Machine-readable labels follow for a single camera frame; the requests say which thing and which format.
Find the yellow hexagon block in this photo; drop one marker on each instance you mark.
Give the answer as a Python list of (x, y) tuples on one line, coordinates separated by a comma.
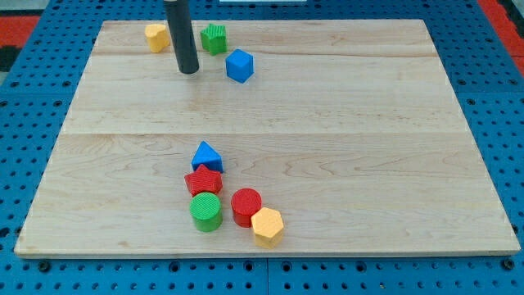
[(267, 227)]

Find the yellow heart block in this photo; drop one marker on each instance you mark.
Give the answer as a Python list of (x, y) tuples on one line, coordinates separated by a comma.
[(157, 37)]

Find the blue triangle block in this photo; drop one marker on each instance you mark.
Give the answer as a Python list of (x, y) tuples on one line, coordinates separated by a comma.
[(207, 156)]

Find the light wooden board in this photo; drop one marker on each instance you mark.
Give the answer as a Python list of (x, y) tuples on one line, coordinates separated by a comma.
[(349, 128)]

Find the green cylinder block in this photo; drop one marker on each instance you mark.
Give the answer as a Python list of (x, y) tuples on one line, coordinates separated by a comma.
[(206, 211)]

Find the green star block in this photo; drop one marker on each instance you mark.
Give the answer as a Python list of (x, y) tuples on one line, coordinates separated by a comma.
[(214, 39)]

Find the red cylinder block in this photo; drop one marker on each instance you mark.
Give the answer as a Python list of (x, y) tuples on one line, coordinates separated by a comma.
[(245, 202)]

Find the red star block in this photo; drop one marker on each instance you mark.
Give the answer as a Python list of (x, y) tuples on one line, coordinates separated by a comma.
[(203, 180)]

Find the blue cube block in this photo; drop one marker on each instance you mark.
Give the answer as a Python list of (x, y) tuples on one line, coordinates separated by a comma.
[(239, 66)]

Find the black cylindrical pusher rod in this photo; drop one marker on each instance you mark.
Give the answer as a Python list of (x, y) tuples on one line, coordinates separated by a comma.
[(180, 26)]

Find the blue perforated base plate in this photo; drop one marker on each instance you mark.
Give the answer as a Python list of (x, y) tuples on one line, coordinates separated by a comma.
[(45, 47)]

